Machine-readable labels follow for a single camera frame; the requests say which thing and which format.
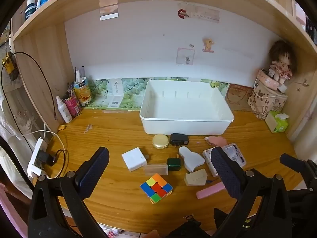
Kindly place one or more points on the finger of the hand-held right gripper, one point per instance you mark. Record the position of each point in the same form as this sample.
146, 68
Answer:
293, 162

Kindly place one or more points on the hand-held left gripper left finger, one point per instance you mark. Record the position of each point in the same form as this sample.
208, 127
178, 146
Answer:
92, 171

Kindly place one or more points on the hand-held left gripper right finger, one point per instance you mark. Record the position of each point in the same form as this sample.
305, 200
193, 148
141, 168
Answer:
225, 171

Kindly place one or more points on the blue printed box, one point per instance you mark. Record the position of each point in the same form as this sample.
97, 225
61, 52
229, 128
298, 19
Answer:
235, 153

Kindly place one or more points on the pink eraser bar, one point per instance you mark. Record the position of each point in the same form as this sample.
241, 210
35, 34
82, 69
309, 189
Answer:
209, 191

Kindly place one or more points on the beige wooden block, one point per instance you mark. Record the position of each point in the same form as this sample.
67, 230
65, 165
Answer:
195, 178

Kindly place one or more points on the pink plastic case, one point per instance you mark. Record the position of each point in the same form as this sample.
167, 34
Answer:
216, 141

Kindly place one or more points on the white plastic bin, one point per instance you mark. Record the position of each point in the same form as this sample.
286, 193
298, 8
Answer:
183, 126

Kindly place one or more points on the clear plastic case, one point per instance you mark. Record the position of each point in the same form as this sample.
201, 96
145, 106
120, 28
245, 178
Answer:
156, 170

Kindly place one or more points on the multicoloured puzzle cube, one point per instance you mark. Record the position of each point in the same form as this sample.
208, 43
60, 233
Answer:
156, 188

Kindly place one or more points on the white plastic scraper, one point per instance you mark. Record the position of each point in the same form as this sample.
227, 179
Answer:
192, 160

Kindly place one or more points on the green tissue pack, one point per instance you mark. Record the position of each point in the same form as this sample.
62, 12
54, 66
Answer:
277, 122

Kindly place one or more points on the white square charger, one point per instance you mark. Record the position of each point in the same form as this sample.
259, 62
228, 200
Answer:
134, 158

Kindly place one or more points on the black plug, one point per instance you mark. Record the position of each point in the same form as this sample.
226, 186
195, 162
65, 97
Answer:
44, 157

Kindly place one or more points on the green charger plug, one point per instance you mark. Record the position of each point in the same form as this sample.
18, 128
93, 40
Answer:
174, 164

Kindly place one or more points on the small brown piece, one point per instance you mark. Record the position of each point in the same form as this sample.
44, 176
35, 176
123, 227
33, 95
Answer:
61, 127

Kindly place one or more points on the black power adapter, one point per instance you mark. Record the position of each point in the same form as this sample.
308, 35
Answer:
178, 139

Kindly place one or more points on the white power strip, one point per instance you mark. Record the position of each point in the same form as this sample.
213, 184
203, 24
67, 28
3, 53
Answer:
34, 162

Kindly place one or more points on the beige printed bag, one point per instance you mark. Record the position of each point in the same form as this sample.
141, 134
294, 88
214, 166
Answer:
266, 104

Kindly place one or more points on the white spray bottle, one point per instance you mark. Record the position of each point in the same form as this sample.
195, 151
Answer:
64, 111

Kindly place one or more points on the red can pen holder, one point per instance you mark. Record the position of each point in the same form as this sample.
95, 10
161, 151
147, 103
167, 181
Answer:
72, 105

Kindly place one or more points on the gold round compact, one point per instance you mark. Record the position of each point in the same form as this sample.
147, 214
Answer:
160, 141

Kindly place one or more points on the brown drawing paper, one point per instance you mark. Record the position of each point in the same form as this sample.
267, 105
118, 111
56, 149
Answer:
239, 99

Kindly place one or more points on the small white charger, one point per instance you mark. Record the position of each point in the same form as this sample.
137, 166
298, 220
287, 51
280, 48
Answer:
282, 88

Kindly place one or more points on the white barcode box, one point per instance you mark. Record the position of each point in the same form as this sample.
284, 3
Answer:
114, 93

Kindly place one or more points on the pink pencil case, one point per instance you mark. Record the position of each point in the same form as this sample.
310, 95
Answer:
267, 79

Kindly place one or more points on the green grape printed mat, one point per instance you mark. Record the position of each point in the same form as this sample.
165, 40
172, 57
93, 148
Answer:
132, 89

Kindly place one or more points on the white lace curtain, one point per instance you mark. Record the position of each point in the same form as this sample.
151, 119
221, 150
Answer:
17, 119

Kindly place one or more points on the pink cloth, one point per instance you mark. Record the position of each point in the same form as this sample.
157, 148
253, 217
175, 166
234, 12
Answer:
11, 213

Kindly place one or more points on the brown-haired rag doll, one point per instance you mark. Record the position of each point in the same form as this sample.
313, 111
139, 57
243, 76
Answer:
281, 62

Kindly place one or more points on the wooden desk hutch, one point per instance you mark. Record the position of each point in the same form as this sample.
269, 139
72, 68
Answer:
42, 62

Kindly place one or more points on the pink square sticker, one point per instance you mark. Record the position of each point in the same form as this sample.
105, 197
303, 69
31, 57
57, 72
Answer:
185, 56

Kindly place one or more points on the yellow duck sticker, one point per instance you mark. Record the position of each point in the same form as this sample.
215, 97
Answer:
208, 44

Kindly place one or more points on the pink box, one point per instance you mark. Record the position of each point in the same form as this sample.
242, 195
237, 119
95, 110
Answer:
300, 14

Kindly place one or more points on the pale paper strip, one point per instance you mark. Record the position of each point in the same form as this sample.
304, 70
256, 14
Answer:
205, 13

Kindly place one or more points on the dark bottle white cap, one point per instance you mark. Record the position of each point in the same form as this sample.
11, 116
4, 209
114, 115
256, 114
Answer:
30, 8

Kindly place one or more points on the metal wall hook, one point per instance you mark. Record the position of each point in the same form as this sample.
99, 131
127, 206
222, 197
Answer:
305, 81

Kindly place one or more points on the red wall sticker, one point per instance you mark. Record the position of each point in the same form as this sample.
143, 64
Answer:
182, 13

